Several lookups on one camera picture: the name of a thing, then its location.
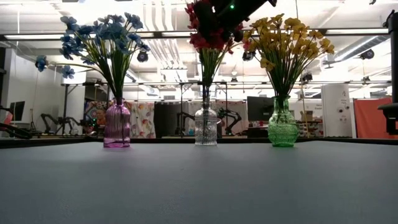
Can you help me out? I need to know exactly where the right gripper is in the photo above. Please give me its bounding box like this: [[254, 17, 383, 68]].
[[194, 0, 277, 43]]

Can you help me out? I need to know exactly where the blue artificial flower bunch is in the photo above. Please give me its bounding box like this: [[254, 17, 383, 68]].
[[35, 32, 125, 100], [102, 12, 152, 100], [60, 14, 125, 100]]

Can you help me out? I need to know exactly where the clear glass vase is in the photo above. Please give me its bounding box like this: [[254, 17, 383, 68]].
[[194, 102, 218, 146]]

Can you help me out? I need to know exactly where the green glass vase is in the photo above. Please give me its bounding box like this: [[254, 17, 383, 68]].
[[267, 95, 299, 147]]

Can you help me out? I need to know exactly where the purple glass vase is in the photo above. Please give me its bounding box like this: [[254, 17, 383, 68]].
[[103, 98, 131, 149]]

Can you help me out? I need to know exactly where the ceiling light strip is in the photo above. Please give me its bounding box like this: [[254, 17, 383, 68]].
[[3, 34, 63, 40], [326, 28, 389, 34], [146, 30, 191, 38]]

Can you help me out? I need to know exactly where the black computer monitor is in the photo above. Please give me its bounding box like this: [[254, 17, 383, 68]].
[[247, 96, 274, 123], [7, 101, 25, 122]]

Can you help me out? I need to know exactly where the black panel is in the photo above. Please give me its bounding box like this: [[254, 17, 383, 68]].
[[154, 101, 189, 138]]

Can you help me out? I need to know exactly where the floral curtain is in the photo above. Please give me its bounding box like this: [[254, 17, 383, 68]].
[[129, 101, 155, 139]]

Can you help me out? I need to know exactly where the colourful patterned cloth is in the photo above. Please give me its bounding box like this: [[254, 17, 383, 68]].
[[83, 101, 106, 125]]

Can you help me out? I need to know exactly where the orange partition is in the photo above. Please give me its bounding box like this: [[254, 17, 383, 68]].
[[353, 98, 393, 140]]

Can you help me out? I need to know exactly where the silver air duct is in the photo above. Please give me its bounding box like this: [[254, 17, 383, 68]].
[[334, 35, 389, 62]]

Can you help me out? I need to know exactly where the black curved cable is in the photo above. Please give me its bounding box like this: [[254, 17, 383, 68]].
[[0, 123, 33, 140]]

